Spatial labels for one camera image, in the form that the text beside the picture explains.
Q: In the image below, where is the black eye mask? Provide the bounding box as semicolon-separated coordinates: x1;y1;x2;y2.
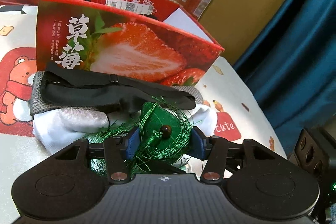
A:
39;62;199;110

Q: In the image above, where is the red strawberry print cardboard box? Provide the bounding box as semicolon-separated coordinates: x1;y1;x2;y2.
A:
36;0;225;87

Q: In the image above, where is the cartoon printed tablecloth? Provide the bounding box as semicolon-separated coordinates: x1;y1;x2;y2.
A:
0;5;288;224

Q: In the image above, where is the white sock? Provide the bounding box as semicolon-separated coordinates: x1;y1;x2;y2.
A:
184;103;217;137
33;106;110;155

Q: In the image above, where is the green tasselled sachet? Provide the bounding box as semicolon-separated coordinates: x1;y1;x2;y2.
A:
84;97;195;175

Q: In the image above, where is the blue curtain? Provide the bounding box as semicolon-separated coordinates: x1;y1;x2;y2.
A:
233;0;336;135

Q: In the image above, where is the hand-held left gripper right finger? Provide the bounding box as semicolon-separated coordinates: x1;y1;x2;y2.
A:
190;126;288;184

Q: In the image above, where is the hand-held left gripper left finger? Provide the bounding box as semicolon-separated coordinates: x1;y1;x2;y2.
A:
54;126;140;185

